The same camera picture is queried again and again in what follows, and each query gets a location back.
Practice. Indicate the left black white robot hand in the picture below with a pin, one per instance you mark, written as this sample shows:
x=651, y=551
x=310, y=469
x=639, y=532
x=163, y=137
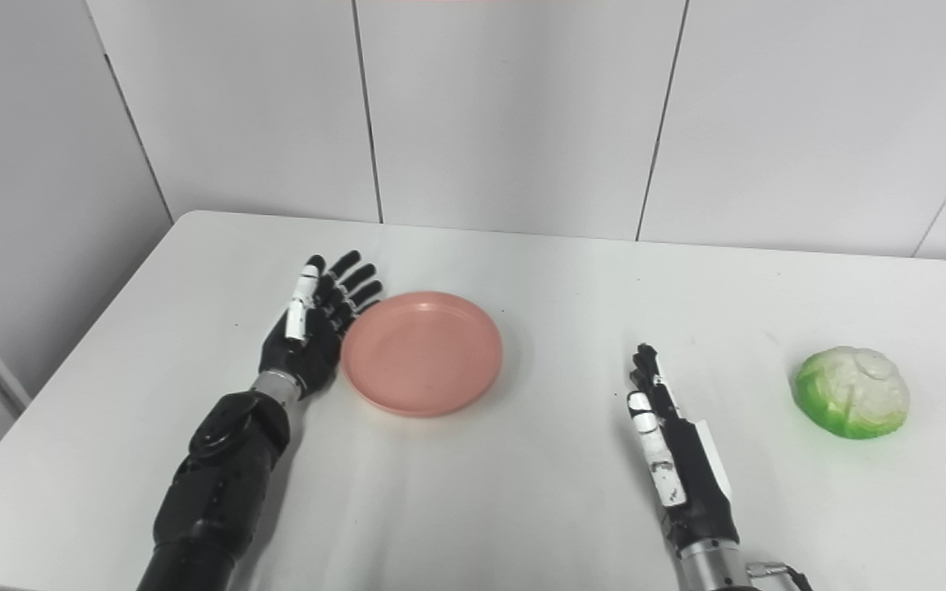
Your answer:
x=309, y=353

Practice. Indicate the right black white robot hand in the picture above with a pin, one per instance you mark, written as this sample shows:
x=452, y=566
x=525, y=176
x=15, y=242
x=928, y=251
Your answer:
x=699, y=484

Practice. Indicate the pink round plate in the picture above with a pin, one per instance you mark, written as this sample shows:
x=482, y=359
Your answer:
x=424, y=353

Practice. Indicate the green white toy cabbage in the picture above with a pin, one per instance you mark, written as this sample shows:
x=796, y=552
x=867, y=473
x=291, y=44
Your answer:
x=851, y=394

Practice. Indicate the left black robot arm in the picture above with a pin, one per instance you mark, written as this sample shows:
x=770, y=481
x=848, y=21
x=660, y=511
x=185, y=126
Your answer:
x=218, y=484

